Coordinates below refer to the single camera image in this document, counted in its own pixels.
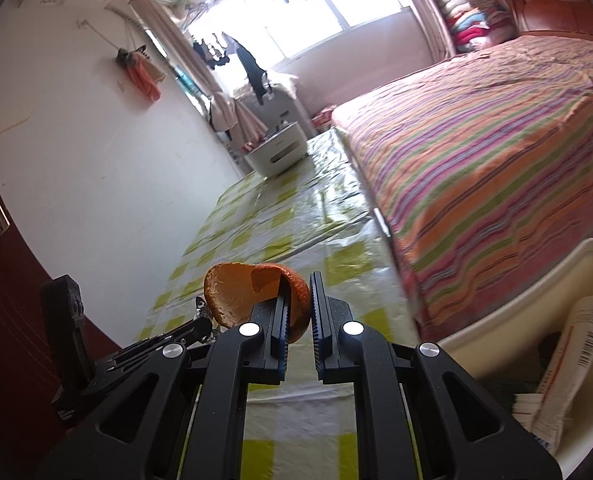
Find pink straight curtain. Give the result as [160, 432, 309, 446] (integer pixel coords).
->
[407, 0, 457, 63]

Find stack of folded quilts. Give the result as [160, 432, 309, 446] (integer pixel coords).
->
[429, 0, 517, 53]

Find orange cloth on wall hook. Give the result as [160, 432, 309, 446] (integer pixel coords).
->
[117, 46, 167, 103]

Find dark red door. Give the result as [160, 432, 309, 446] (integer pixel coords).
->
[0, 125, 122, 480]

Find orange peel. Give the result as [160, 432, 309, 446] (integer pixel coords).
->
[204, 262, 311, 345]

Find red patterned bag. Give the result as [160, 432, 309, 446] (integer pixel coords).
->
[311, 104, 338, 127]

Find white squeeze tube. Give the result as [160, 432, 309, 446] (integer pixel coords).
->
[531, 296, 593, 456]

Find white cabinet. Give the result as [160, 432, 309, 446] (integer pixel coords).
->
[234, 77, 310, 133]

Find pink tied-back curtain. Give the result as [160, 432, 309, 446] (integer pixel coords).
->
[131, 0, 264, 146]

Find table with green checked cover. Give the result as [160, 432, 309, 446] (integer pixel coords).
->
[136, 127, 422, 480]

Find hanging black garment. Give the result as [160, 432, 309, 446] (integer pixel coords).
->
[224, 32, 272, 106]

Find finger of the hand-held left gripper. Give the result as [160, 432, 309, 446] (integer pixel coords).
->
[109, 297, 214, 376]

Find small laundry hanger with socks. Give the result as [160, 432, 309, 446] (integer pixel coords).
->
[191, 32, 232, 71]

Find bed with striped sheet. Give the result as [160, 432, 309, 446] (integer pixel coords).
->
[331, 35, 593, 341]

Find white storage box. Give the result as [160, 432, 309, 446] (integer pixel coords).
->
[243, 121, 311, 178]

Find cream plastic bin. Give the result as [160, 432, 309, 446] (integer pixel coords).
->
[437, 237, 593, 480]

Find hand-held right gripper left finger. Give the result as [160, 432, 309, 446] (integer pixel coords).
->
[41, 287, 291, 480]

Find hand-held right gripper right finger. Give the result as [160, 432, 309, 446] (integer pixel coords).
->
[309, 271, 562, 480]

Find white printed cardboard box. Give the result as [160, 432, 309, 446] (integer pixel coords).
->
[513, 394, 545, 418]

